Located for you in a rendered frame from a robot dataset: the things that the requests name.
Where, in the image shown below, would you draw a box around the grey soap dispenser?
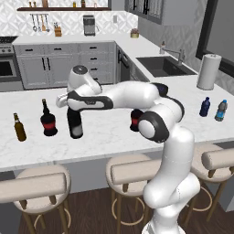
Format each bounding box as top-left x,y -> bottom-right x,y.
159,40 -> 166,56

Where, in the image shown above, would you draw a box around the dark sink basin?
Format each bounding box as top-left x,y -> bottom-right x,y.
135,55 -> 198,79

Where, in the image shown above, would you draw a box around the grey and blue plastic bottle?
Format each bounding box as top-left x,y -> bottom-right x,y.
214,99 -> 229,122

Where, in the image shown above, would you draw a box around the brown glass bottle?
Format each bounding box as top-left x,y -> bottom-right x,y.
13,112 -> 27,143

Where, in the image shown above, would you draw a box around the silver hanging ladle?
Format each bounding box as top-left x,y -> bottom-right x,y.
31,14 -> 37,33

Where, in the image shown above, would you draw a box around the black bottle with red label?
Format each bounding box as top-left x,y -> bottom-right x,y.
39,98 -> 59,137

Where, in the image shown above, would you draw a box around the wooden hanging spatula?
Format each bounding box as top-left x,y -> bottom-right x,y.
40,15 -> 47,33

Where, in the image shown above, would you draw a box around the wooden knife block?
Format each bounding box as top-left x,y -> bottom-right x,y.
53,22 -> 63,37

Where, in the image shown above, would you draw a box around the dark red bottle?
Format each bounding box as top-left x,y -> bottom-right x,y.
129,108 -> 144,133

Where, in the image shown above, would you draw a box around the grey wall cabinets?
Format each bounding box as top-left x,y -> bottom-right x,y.
123,0 -> 208,27

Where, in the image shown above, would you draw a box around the dark wooden wall shelf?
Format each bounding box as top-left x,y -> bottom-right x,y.
16,6 -> 112,12

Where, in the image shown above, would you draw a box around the black framed window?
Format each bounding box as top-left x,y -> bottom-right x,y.
195,0 -> 234,70

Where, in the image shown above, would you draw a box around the dark blue plastic bottle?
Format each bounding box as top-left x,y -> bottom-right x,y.
198,96 -> 212,118

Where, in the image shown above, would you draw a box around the grey base cupboards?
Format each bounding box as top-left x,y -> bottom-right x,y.
13,41 -> 118,90

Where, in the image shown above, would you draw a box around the beige stool with wooden legs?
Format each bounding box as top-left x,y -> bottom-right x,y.
105,153 -> 163,227
182,142 -> 234,223
0,164 -> 73,234

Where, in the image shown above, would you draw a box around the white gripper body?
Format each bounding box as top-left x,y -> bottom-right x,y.
55,93 -> 70,109

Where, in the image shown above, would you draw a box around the silver stove with oven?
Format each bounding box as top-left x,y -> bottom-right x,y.
0,35 -> 25,92

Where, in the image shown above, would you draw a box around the white paper towel roll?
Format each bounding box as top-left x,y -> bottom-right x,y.
196,53 -> 223,91

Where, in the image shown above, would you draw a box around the silver tap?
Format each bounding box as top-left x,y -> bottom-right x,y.
161,46 -> 186,67

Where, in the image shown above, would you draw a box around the potted plant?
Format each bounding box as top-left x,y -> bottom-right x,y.
130,27 -> 141,39

